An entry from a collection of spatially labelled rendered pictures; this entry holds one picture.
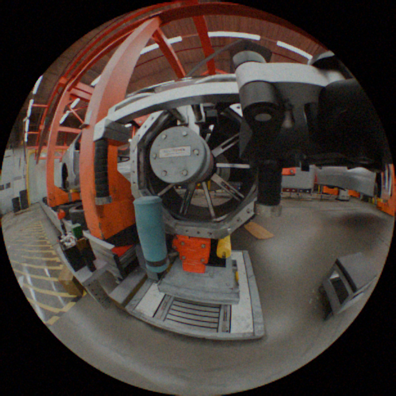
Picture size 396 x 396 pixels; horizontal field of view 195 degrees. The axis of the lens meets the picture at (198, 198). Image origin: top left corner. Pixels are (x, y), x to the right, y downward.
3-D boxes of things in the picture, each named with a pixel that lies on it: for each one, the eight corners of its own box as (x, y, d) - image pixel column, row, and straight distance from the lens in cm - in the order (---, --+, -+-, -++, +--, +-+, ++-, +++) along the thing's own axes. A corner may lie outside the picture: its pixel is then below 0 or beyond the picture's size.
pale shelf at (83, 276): (110, 267, 64) (108, 261, 62) (85, 287, 60) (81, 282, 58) (76, 243, 100) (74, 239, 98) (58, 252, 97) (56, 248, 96)
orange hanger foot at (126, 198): (165, 207, 113) (163, 170, 109) (125, 229, 73) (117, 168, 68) (151, 206, 121) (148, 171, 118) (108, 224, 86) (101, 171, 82)
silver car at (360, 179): (368, 194, 763) (368, 159, 777) (392, 202, 720) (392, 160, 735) (305, 186, 345) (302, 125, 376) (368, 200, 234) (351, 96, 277)
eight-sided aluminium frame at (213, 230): (260, 233, 52) (261, 101, 57) (265, 240, 46) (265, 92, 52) (144, 223, 61) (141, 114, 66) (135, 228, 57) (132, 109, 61)
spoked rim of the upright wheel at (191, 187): (263, 161, 74) (197, 115, 81) (283, 155, 53) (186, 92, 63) (212, 224, 75) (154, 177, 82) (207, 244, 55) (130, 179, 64)
